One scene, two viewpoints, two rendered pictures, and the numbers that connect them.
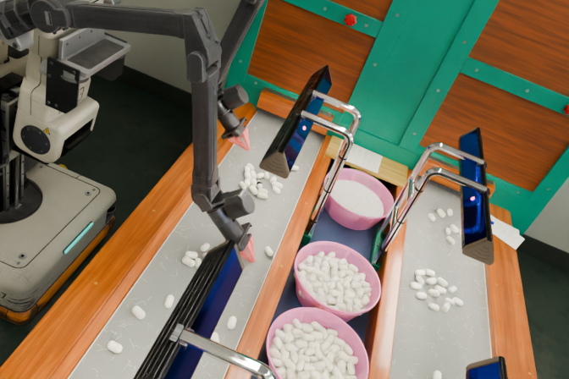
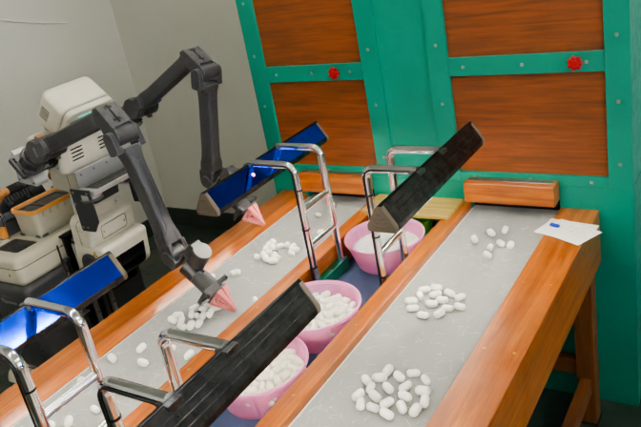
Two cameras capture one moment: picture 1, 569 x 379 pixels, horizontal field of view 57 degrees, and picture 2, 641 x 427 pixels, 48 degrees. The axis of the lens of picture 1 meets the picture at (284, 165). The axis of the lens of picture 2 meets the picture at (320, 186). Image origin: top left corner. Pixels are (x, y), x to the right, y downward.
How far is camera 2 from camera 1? 130 cm
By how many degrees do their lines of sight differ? 31
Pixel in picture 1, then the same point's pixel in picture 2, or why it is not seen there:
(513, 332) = (517, 320)
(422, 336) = (394, 341)
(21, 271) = not seen: hidden behind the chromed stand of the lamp
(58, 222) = not seen: hidden behind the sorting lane
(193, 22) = (98, 111)
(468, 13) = (423, 17)
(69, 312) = (56, 362)
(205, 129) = (143, 193)
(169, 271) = (155, 330)
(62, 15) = (40, 146)
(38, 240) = not seen: hidden behind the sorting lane
